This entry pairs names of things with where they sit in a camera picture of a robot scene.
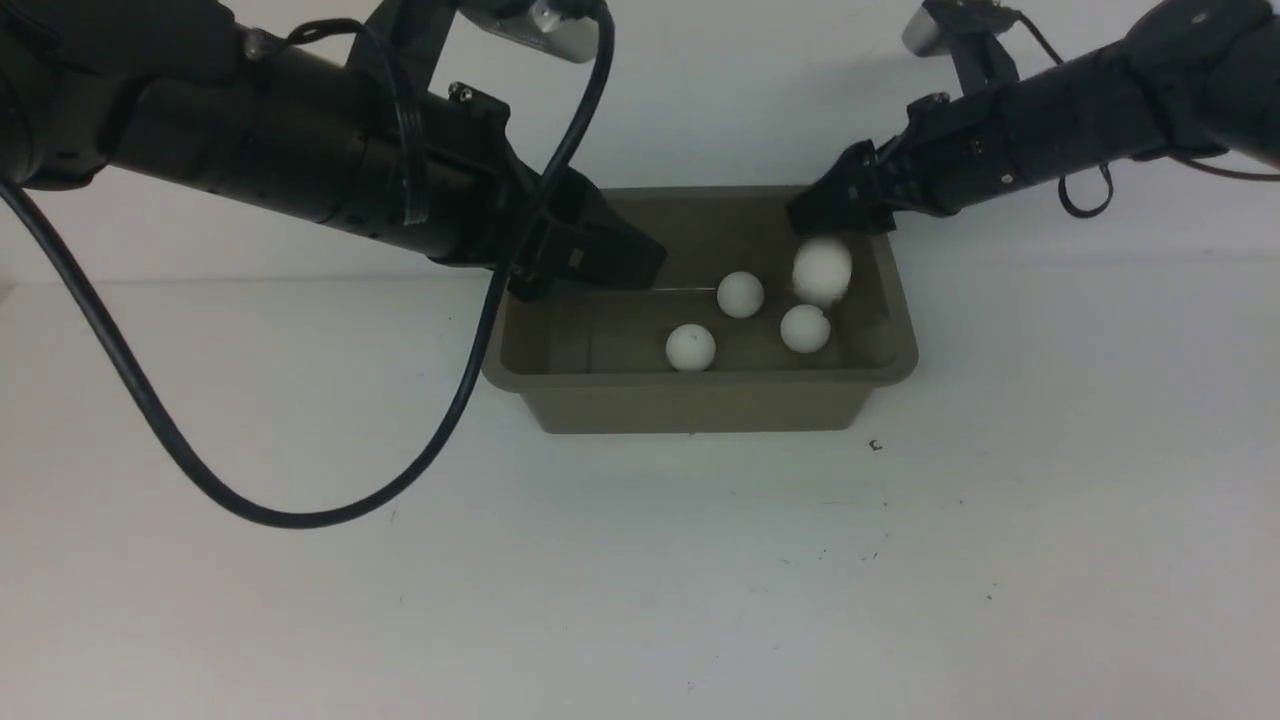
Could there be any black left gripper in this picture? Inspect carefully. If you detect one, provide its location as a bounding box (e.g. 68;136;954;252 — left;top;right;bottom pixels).
399;85;668;301

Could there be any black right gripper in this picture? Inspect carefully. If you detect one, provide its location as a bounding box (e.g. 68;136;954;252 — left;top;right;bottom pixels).
785;90;1030;237

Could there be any plain white ping-pong ball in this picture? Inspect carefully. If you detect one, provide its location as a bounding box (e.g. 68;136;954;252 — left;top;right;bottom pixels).
792;236;852;307

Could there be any white ping-pong ball with logo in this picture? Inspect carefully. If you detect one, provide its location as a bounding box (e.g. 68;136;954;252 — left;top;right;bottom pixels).
664;323;717;372

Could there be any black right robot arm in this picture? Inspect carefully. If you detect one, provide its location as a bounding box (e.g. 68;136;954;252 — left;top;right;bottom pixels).
786;1;1277;237

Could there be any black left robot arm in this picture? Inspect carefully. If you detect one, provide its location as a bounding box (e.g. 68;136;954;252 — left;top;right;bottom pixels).
3;1;667;301

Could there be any white ping-pong ball in bin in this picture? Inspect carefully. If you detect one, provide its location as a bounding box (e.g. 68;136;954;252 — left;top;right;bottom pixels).
780;304;832;354

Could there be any tan plastic bin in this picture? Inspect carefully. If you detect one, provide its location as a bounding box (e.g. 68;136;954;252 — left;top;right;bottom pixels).
484;186;919;436

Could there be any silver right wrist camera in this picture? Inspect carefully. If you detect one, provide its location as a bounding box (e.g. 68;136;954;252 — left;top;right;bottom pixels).
901;1;1020;96

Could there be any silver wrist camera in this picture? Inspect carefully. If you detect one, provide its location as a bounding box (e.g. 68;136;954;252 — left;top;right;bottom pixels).
901;1;1020;96
370;0;611;91

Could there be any black right camera cable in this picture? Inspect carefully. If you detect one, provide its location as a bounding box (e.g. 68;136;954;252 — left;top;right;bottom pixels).
1010;10;1280;222

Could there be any black camera cable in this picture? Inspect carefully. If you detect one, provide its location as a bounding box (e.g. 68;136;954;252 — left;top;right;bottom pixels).
0;0;614;530
1010;10;1280;222

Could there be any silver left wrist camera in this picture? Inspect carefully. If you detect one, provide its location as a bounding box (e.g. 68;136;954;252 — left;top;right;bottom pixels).
370;0;611;91

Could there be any black left camera cable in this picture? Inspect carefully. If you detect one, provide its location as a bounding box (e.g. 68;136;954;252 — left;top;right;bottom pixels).
0;0;614;530

